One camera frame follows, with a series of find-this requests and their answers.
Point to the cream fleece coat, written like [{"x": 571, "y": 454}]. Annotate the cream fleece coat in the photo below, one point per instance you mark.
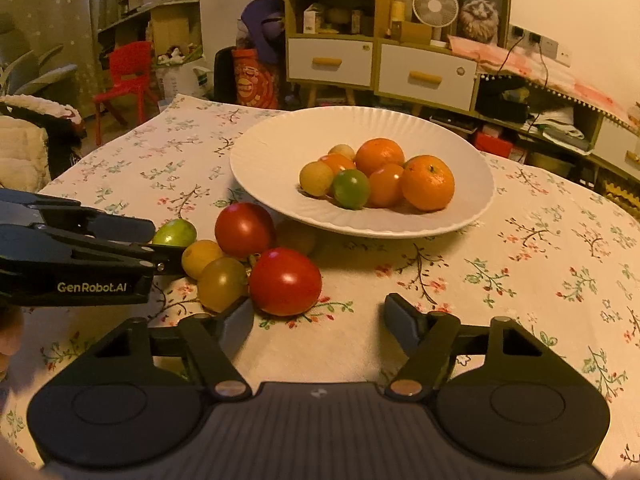
[{"x": 20, "y": 155}]

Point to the clear plastic storage box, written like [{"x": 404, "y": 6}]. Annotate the clear plastic storage box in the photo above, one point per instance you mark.
[{"x": 455, "y": 124}]

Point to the red tomato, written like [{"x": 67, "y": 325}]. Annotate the red tomato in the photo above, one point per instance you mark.
[
  {"x": 285, "y": 282},
  {"x": 245, "y": 230}
]

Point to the black flat panel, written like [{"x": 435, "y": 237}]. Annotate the black flat panel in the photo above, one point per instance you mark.
[{"x": 222, "y": 75}]

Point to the floral tablecloth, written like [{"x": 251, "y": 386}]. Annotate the floral tablecloth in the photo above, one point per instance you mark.
[{"x": 525, "y": 280}]

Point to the long wooden sideboard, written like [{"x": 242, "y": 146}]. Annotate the long wooden sideboard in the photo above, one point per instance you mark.
[{"x": 615, "y": 140}]

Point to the orange printed bag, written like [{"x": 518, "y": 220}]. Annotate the orange printed bag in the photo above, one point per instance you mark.
[{"x": 255, "y": 82}]

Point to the low wooden drawer cabinet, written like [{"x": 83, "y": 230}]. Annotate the low wooden drawer cabinet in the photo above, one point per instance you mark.
[{"x": 425, "y": 77}]

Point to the tall wooden drawer cabinet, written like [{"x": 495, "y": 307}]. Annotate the tall wooden drawer cabinet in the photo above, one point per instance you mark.
[{"x": 330, "y": 57}]

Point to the orange tomato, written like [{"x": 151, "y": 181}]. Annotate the orange tomato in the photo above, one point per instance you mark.
[{"x": 385, "y": 186}]

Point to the white wall socket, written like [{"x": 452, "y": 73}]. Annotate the white wall socket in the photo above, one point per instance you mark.
[{"x": 565, "y": 56}]

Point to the loose white papers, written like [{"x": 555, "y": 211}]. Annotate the loose white papers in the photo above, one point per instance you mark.
[{"x": 560, "y": 125}]

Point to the grey office chair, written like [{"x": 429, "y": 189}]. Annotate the grey office chair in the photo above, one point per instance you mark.
[{"x": 50, "y": 75}]

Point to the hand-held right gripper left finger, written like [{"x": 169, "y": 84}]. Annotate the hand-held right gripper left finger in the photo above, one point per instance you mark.
[{"x": 237, "y": 317}]

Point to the framed cat picture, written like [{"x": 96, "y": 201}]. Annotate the framed cat picture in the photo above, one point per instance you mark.
[{"x": 480, "y": 15}]

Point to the person's left hand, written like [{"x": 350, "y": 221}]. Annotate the person's left hand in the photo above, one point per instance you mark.
[{"x": 10, "y": 332}]

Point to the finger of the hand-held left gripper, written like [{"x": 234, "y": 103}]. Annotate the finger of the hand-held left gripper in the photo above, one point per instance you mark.
[
  {"x": 125, "y": 255},
  {"x": 115, "y": 227}
]

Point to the white ribbed plate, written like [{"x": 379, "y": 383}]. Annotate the white ribbed plate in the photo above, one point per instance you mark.
[{"x": 440, "y": 125}]

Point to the white plastic bags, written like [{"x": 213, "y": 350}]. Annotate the white plastic bags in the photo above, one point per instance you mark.
[{"x": 185, "y": 80}]

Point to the pale yellow tomato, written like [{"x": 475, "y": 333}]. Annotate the pale yellow tomato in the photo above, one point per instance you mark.
[{"x": 342, "y": 151}]

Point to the green tomato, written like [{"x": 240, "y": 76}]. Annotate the green tomato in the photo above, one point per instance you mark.
[
  {"x": 175, "y": 233},
  {"x": 351, "y": 188}
]

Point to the purple plush toy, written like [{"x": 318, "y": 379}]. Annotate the purple plush toy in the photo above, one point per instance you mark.
[{"x": 260, "y": 15}]

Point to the small mandarin orange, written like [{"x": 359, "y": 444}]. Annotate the small mandarin orange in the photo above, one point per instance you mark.
[{"x": 337, "y": 163}]

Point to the brown-green tomato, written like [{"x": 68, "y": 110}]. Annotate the brown-green tomato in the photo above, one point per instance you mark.
[{"x": 222, "y": 285}]

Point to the beige bin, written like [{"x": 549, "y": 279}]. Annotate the beige bin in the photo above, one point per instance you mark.
[{"x": 550, "y": 164}]

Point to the pink patterned cloth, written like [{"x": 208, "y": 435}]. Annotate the pink patterned cloth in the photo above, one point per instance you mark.
[{"x": 550, "y": 75}]

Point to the black bag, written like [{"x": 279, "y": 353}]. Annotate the black bag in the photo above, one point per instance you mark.
[{"x": 500, "y": 102}]

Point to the wooden bookshelf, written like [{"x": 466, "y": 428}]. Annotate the wooden bookshelf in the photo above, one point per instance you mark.
[{"x": 170, "y": 25}]

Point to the small white fan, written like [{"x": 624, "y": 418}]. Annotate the small white fan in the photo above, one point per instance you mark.
[{"x": 435, "y": 5}]

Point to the red plastic chair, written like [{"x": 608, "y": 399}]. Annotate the red plastic chair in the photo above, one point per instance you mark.
[{"x": 130, "y": 67}]

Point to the beige patterned curtain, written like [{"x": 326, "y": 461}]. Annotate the beige patterned curtain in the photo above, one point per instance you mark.
[{"x": 50, "y": 20}]

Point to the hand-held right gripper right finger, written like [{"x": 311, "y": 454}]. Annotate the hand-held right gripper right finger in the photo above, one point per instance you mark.
[{"x": 400, "y": 320}]

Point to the brown cardboard box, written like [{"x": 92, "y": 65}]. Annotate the brown cardboard box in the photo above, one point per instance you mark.
[{"x": 415, "y": 32}]

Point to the yellow foam mat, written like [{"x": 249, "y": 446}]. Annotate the yellow foam mat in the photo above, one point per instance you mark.
[{"x": 622, "y": 187}]

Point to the red box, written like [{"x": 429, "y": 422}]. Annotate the red box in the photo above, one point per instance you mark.
[{"x": 492, "y": 144}]

